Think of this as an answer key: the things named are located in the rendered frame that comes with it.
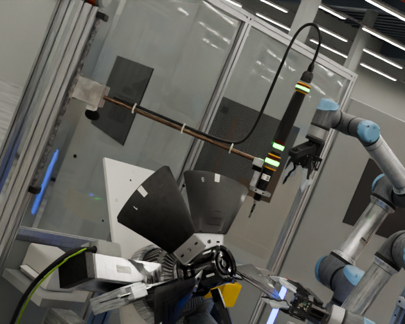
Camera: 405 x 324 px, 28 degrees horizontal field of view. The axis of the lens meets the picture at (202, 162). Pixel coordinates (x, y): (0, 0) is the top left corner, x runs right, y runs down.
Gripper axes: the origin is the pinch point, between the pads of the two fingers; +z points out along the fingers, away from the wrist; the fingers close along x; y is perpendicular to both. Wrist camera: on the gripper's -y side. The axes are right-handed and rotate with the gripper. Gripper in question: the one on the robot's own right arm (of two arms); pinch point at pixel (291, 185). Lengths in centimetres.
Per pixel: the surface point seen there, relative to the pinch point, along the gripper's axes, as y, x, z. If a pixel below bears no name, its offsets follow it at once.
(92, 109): -85, 23, -1
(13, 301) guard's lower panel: -68, 46, 76
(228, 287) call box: -17.3, -3.5, 42.1
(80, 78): -91, 27, -9
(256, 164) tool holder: -54, -23, -5
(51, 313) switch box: -77, 14, 65
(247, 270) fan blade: -33.5, -20.1, 29.7
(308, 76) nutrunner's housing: -52, -26, -36
